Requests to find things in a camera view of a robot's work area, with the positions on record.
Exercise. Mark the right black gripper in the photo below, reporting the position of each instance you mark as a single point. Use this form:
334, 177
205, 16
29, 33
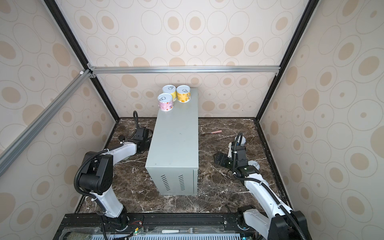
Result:
222, 163

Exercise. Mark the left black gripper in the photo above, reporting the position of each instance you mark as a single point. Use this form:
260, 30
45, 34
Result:
149, 141

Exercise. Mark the pink can front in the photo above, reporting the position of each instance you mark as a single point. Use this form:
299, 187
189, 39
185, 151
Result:
166, 102

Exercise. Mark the yellow can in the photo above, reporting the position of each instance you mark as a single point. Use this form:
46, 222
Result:
183, 93
170, 89

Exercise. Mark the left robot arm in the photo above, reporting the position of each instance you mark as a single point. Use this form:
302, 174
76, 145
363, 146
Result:
94, 177

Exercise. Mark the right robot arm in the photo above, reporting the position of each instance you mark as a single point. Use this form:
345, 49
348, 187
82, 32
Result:
279, 222

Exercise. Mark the grey green can right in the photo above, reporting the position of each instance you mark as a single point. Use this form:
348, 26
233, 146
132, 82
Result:
255, 164

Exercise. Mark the white can right rear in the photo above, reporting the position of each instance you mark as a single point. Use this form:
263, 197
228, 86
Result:
242, 141

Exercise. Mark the grey metal cabinet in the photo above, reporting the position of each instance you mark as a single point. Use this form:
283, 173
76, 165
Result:
173, 158

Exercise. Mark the horizontal aluminium bar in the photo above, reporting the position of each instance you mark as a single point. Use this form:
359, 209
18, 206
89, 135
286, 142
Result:
182, 70

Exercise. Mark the diagonal aluminium bar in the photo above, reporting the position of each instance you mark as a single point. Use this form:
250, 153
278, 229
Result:
26, 137

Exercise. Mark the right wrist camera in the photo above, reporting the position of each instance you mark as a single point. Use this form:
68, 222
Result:
231, 147

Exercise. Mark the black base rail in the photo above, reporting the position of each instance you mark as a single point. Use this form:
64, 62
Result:
144, 226

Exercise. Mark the white handled fork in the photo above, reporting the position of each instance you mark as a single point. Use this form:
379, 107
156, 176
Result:
189, 231

